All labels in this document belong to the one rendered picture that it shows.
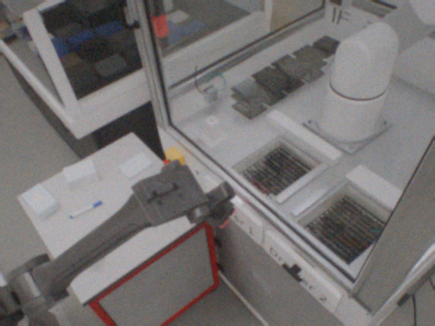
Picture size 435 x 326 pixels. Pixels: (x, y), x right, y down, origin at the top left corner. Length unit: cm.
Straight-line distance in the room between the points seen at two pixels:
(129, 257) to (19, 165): 189
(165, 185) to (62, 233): 97
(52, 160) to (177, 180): 246
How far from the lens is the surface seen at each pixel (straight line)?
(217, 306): 206
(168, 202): 59
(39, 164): 306
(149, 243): 139
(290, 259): 116
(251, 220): 121
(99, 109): 178
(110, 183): 162
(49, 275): 77
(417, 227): 76
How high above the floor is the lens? 192
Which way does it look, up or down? 54 degrees down
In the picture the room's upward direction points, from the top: 8 degrees counter-clockwise
